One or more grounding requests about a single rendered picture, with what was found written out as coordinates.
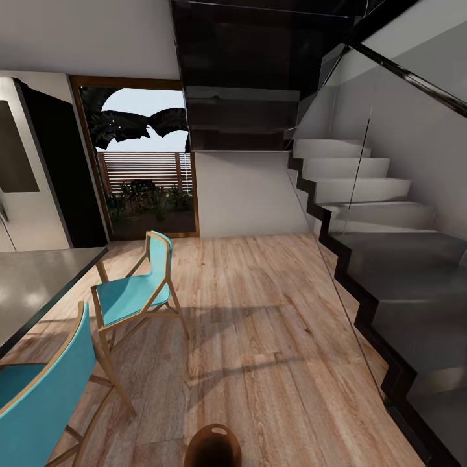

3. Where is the trash can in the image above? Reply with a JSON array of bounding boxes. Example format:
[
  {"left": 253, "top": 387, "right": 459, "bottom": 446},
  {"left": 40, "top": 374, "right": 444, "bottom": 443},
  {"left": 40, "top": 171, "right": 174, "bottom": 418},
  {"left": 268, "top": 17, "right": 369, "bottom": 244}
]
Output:
[{"left": 184, "top": 423, "right": 243, "bottom": 467}]

